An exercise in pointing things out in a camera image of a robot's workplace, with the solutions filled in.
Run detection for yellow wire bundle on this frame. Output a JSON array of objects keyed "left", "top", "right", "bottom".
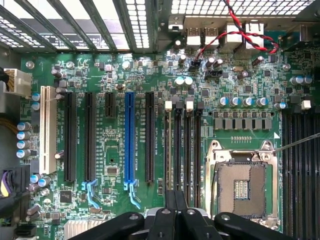
[{"left": 0, "top": 116, "right": 19, "bottom": 135}]

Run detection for short black expansion slot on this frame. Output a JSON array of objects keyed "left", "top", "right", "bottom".
[{"left": 104, "top": 91, "right": 117, "bottom": 119}]

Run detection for long black expansion slot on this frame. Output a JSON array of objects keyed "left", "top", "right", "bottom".
[
  {"left": 81, "top": 91, "right": 101, "bottom": 209},
  {"left": 63, "top": 91, "right": 78, "bottom": 183},
  {"left": 144, "top": 91, "right": 156, "bottom": 183}
]

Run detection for thin metal locking lever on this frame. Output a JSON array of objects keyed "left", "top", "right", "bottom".
[
  {"left": 271, "top": 132, "right": 320, "bottom": 153},
  {"left": 210, "top": 171, "right": 219, "bottom": 221}
]

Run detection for white power connector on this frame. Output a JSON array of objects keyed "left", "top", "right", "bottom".
[{"left": 2, "top": 67, "right": 34, "bottom": 99}]

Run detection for open grey PC case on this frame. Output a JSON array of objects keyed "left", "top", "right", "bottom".
[{"left": 0, "top": 0, "right": 320, "bottom": 166}]

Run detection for RAM slot black latches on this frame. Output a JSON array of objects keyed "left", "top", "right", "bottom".
[
  {"left": 174, "top": 100, "right": 184, "bottom": 192},
  {"left": 281, "top": 94, "right": 302, "bottom": 240},
  {"left": 194, "top": 100, "right": 205, "bottom": 209},
  {"left": 311, "top": 109, "right": 320, "bottom": 240}
]

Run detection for silver finned heat sink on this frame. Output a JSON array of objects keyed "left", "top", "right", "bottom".
[{"left": 63, "top": 219, "right": 112, "bottom": 240}]

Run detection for red black twisted wire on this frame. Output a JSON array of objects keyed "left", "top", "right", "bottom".
[{"left": 188, "top": 0, "right": 280, "bottom": 72}]

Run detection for black power connector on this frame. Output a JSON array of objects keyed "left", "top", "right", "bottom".
[{"left": 0, "top": 165, "right": 32, "bottom": 218}]

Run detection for white expansion slot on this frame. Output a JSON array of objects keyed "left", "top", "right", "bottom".
[{"left": 39, "top": 85, "right": 58, "bottom": 175}]

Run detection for CPU socket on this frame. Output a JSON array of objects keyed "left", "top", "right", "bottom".
[{"left": 204, "top": 139, "right": 280, "bottom": 230}]

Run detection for green motherboard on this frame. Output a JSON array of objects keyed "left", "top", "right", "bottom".
[{"left": 21, "top": 48, "right": 320, "bottom": 240}]

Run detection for RAM slot white latches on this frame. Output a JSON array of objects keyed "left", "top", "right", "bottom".
[
  {"left": 163, "top": 99, "right": 175, "bottom": 192},
  {"left": 301, "top": 99, "right": 313, "bottom": 240},
  {"left": 184, "top": 97, "right": 195, "bottom": 209}
]

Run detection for blue expansion slot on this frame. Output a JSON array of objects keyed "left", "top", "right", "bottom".
[{"left": 123, "top": 91, "right": 142, "bottom": 210}]

